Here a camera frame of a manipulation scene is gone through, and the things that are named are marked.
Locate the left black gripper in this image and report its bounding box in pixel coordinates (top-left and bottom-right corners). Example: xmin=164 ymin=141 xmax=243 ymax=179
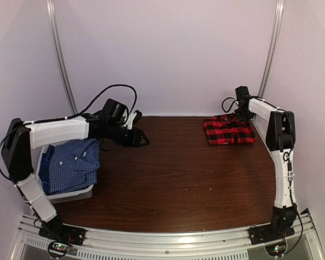
xmin=106 ymin=121 xmax=150 ymax=147

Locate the red black plaid shirt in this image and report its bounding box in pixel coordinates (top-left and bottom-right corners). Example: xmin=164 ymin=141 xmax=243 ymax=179
xmin=203 ymin=113 xmax=257 ymax=145

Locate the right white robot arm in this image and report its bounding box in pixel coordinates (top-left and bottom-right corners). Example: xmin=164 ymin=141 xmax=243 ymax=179
xmin=235 ymin=94 xmax=296 ymax=209

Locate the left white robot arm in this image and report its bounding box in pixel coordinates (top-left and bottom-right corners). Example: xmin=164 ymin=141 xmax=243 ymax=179
xmin=0 ymin=112 xmax=150 ymax=241

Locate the blue checkered shirt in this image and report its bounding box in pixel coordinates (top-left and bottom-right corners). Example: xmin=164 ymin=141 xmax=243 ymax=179
xmin=38 ymin=139 xmax=100 ymax=195

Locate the white plastic laundry basket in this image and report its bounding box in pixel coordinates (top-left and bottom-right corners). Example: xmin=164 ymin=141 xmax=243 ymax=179
xmin=35 ymin=145 xmax=94 ymax=204

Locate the left circuit board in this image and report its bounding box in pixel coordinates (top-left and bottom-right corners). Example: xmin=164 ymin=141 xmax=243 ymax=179
xmin=47 ymin=241 xmax=70 ymax=258

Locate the circuit board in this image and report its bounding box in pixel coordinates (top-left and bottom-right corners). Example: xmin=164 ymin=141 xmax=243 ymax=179
xmin=265 ymin=242 xmax=287 ymax=257
xmin=47 ymin=241 xmax=70 ymax=258

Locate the right circuit board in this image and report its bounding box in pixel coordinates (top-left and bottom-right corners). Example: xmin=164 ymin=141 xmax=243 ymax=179
xmin=265 ymin=242 xmax=287 ymax=257

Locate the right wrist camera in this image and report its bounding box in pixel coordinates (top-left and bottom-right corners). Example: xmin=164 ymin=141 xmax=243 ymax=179
xmin=235 ymin=86 xmax=250 ymax=101

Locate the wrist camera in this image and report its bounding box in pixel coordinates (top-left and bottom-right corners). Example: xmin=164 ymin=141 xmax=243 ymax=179
xmin=99 ymin=99 xmax=129 ymax=125
xmin=235 ymin=86 xmax=250 ymax=101

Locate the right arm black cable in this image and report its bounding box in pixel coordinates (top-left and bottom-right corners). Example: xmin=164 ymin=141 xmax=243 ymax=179
xmin=222 ymin=97 xmax=239 ymax=114

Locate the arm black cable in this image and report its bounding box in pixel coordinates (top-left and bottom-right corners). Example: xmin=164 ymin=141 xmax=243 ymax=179
xmin=222 ymin=97 xmax=239 ymax=114
xmin=75 ymin=84 xmax=138 ymax=119

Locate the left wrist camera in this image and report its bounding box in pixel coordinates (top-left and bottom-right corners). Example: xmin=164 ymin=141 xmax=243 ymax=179
xmin=99 ymin=99 xmax=129 ymax=125

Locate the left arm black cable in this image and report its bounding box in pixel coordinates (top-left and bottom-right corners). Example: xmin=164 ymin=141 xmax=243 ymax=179
xmin=75 ymin=84 xmax=138 ymax=119

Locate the right aluminium corner post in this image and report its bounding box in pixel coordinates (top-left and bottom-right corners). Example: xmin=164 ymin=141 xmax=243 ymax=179
xmin=258 ymin=0 xmax=285 ymax=97

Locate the aluminium corner post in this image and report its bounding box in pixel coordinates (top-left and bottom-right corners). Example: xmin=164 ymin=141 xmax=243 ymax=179
xmin=258 ymin=0 xmax=285 ymax=97
xmin=46 ymin=0 xmax=77 ymax=114

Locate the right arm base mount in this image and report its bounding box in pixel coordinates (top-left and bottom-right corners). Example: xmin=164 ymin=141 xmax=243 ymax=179
xmin=248 ymin=203 xmax=297 ymax=245

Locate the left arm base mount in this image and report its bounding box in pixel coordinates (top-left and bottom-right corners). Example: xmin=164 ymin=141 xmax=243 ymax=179
xmin=38 ymin=214 xmax=86 ymax=246

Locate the front aluminium frame rail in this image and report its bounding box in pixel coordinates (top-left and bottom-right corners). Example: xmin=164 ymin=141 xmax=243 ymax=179
xmin=12 ymin=212 xmax=325 ymax=260

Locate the left aluminium corner post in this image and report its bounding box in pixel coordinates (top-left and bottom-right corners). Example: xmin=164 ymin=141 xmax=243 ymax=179
xmin=46 ymin=0 xmax=77 ymax=114

